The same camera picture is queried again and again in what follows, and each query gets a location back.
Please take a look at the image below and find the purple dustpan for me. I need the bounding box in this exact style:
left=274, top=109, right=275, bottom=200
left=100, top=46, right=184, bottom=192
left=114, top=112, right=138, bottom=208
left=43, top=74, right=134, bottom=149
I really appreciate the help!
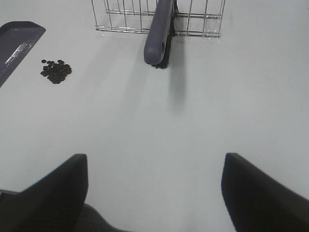
left=0, top=21, right=46, bottom=85

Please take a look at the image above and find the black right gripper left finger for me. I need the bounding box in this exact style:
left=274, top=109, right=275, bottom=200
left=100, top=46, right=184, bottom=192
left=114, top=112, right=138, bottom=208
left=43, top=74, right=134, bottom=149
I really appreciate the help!
left=0, top=154, right=88, bottom=232

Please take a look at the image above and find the purple hand brush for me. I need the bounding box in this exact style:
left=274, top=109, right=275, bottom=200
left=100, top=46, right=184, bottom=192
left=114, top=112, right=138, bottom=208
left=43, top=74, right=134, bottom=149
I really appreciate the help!
left=143, top=0, right=178, bottom=69

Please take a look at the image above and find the chrome wire dish rack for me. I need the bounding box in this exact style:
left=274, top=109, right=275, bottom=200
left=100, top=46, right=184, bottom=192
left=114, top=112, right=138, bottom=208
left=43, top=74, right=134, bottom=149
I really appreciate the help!
left=91, top=0, right=225, bottom=38

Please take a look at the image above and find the pile of coffee beans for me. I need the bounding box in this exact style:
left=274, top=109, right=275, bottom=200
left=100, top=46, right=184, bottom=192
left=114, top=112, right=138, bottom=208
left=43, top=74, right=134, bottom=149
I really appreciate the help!
left=40, top=59, right=72, bottom=84

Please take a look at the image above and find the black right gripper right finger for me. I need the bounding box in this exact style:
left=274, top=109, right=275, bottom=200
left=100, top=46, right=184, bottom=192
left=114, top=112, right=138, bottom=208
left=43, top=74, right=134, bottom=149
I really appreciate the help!
left=222, top=153, right=309, bottom=232

